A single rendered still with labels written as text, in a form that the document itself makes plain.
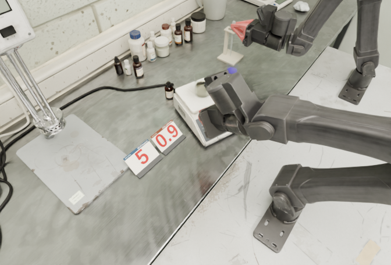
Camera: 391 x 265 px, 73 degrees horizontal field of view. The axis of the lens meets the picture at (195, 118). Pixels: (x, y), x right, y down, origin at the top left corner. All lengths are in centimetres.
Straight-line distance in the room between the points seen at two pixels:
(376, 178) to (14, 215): 79
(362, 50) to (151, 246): 85
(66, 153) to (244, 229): 54
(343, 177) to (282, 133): 14
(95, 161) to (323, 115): 60
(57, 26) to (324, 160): 93
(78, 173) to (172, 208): 28
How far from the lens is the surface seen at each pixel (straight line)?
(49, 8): 100
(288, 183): 58
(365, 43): 101
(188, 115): 80
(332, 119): 45
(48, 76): 101
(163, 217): 71
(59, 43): 104
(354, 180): 53
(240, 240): 69
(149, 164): 77
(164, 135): 80
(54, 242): 76
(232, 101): 50
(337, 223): 78
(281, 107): 48
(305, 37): 96
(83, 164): 82
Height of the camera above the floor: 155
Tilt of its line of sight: 48 degrees down
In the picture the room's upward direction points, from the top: straight up
